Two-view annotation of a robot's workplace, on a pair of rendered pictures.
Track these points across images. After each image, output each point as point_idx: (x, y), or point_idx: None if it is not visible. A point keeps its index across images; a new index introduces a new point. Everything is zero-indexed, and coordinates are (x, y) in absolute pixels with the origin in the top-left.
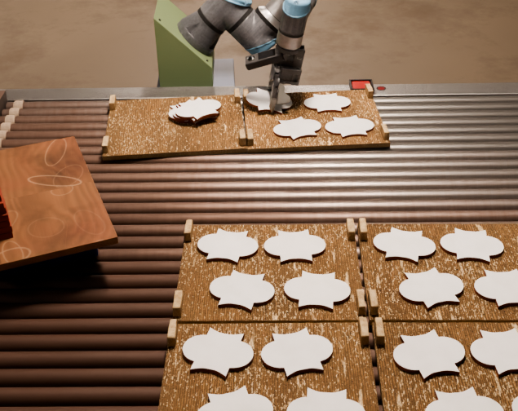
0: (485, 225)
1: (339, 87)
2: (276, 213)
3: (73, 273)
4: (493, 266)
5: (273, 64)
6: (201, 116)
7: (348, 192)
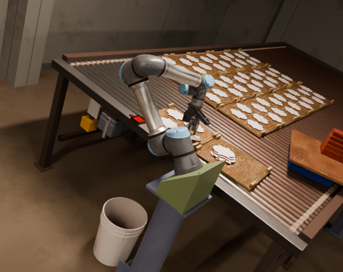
0: None
1: (145, 127)
2: (230, 123)
3: None
4: None
5: (196, 117)
6: (227, 148)
7: (203, 112)
